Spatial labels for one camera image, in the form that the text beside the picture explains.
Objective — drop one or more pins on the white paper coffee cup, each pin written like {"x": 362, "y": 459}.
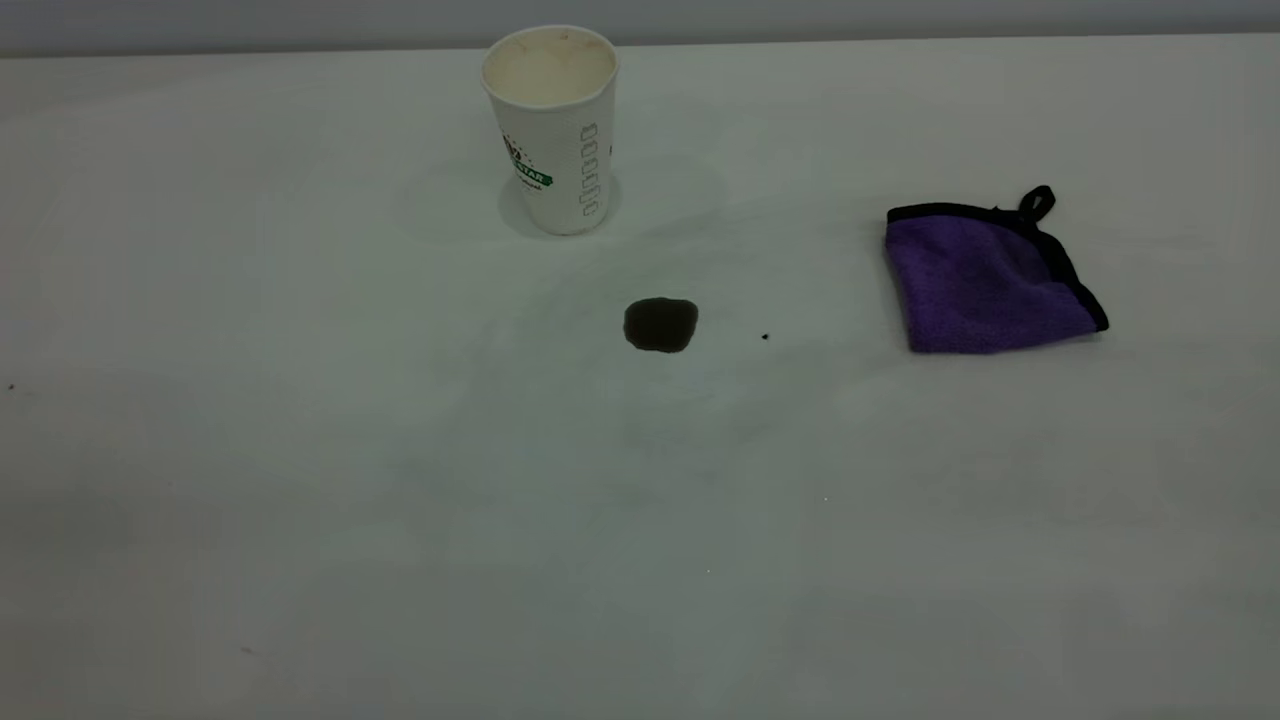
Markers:
{"x": 555, "y": 130}

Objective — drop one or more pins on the dark coffee spill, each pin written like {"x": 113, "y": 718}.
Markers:
{"x": 660, "y": 325}

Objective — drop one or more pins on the purple cloth with black trim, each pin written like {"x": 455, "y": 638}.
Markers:
{"x": 980, "y": 285}

